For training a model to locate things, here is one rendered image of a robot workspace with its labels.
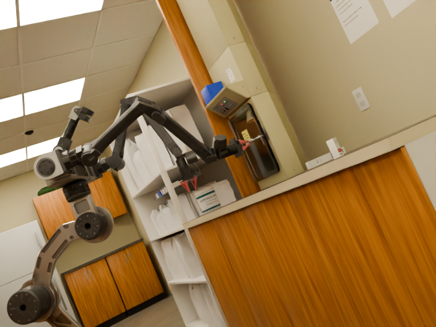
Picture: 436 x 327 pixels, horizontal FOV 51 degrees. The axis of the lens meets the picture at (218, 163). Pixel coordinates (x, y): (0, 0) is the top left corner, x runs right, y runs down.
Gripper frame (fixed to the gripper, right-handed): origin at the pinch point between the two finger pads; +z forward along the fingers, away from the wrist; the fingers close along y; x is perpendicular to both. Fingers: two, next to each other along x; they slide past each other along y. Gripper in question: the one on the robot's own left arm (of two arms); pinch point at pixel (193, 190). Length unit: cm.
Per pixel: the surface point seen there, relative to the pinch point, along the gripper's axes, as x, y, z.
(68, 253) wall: 510, -36, -8
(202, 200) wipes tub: 22.6, 12.2, 7.1
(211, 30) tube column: -37, 33, -76
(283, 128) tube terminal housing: -46, 44, -10
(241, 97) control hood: -44, 29, -33
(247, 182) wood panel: -9.2, 30.0, 8.4
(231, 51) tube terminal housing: -46, 34, -58
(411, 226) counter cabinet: -141, 7, 42
